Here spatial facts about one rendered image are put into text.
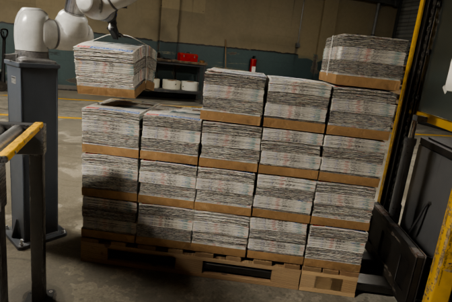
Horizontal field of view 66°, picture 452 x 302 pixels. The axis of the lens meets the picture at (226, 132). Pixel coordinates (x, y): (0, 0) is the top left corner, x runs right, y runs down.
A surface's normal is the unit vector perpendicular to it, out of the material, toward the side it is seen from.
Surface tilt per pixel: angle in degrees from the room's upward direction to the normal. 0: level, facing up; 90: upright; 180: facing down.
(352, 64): 90
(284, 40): 90
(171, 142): 90
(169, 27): 90
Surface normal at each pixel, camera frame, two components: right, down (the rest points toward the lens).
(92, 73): -0.09, 0.42
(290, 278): -0.07, 0.22
